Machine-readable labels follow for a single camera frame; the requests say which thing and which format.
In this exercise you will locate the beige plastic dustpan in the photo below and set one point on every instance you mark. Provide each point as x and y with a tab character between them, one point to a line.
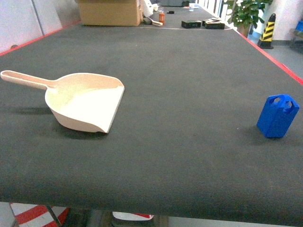
79	101

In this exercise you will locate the blue 3D printed part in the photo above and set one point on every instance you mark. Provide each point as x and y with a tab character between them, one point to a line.
277	115

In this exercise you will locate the black box left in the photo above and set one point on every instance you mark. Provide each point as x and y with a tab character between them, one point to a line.
191	24

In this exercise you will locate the black box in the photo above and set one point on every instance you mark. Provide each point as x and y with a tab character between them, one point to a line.
213	24
191	24

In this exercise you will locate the orange bottle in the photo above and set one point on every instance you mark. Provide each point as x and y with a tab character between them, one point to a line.
162	17

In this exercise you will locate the cardboard box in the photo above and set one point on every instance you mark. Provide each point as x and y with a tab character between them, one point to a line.
111	12

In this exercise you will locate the black box right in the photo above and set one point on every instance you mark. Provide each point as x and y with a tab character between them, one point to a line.
213	24

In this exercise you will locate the yellow black traffic cone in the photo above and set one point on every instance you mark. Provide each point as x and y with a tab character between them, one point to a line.
265	41

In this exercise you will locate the potted green plant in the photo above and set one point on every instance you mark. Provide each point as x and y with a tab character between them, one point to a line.
245	14

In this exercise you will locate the wooden handled brush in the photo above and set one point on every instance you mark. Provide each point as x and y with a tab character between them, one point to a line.
155	23

